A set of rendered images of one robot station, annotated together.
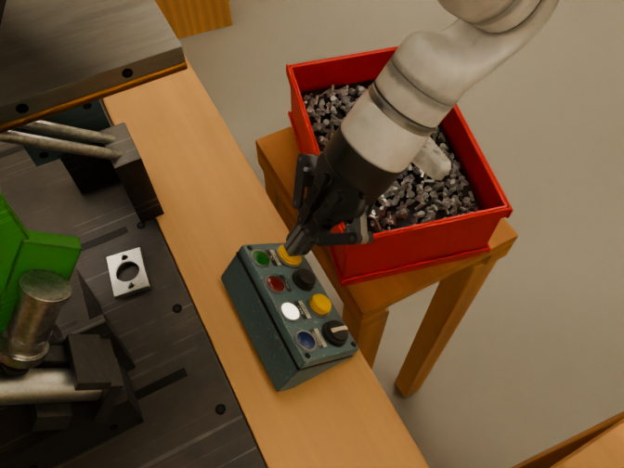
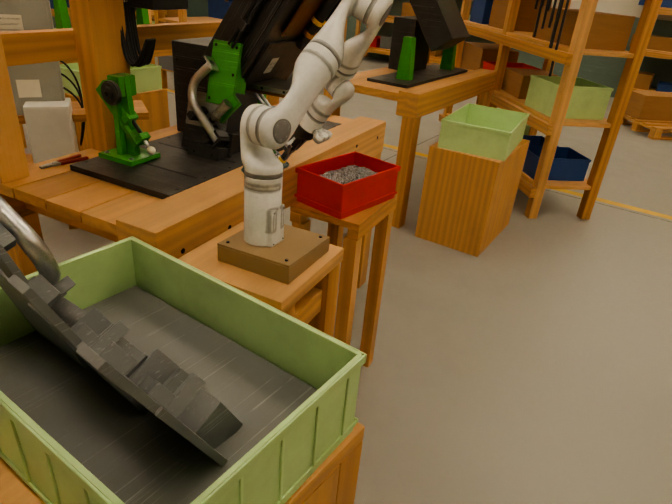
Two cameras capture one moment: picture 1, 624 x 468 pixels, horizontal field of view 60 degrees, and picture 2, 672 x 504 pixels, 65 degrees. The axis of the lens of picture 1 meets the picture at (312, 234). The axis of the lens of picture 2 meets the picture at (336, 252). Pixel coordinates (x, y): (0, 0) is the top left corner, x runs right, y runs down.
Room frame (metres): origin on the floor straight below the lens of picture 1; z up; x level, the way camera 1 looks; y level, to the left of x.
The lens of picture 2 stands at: (-0.56, -1.47, 1.50)
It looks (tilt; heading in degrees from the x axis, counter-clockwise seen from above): 28 degrees down; 53
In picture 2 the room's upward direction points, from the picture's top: 5 degrees clockwise
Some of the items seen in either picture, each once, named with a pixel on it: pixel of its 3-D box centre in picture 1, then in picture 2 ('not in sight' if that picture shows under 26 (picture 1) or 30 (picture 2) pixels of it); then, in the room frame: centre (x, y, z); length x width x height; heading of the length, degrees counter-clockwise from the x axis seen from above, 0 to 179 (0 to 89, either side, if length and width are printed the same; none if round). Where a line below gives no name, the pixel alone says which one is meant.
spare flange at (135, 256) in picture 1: (128, 272); not in sight; (0.29, 0.21, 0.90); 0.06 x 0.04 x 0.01; 20
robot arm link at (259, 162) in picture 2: not in sight; (264, 143); (0.00, -0.41, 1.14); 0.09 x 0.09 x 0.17; 14
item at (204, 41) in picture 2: not in sight; (217, 86); (0.30, 0.55, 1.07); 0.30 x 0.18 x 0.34; 28
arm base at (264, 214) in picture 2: not in sight; (262, 207); (0.00, -0.41, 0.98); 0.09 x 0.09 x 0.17; 31
